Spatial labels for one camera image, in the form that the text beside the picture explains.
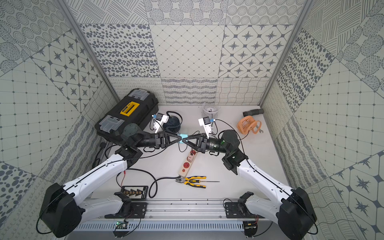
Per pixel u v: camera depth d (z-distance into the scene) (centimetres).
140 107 97
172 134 61
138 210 73
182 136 61
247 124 95
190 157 85
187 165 87
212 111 108
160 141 58
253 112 111
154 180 83
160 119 61
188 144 60
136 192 78
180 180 82
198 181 83
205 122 60
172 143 60
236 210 72
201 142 58
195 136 61
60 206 39
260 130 104
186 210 75
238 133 57
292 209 39
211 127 62
